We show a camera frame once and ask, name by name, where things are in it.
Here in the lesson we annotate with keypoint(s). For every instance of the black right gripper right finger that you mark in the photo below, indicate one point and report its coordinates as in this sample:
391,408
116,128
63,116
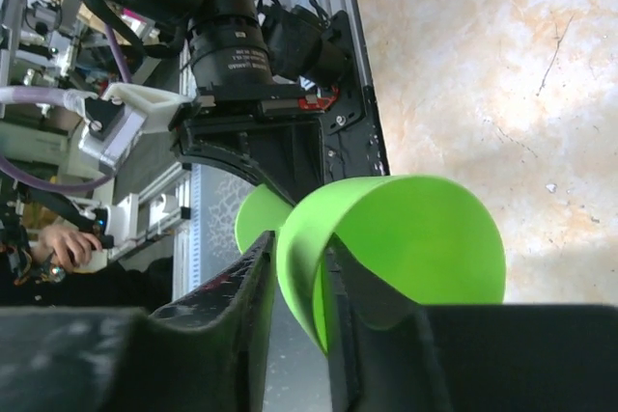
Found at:
388,353

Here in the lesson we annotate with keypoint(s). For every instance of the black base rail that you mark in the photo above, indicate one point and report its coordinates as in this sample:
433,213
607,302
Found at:
352,135

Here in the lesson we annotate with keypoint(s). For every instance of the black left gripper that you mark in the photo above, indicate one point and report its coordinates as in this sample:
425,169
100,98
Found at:
272,135

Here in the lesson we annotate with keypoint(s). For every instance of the person hand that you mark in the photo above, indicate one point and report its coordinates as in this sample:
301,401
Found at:
65,247

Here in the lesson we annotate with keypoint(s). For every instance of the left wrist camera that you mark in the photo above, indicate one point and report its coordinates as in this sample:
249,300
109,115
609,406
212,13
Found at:
116,121

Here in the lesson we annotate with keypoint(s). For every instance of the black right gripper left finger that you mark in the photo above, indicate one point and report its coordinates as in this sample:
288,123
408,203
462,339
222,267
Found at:
207,351

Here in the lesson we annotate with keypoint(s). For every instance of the green wine glass front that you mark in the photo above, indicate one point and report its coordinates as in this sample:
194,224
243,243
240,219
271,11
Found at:
428,237

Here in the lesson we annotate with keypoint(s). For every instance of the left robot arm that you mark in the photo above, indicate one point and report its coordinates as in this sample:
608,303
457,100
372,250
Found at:
264,76

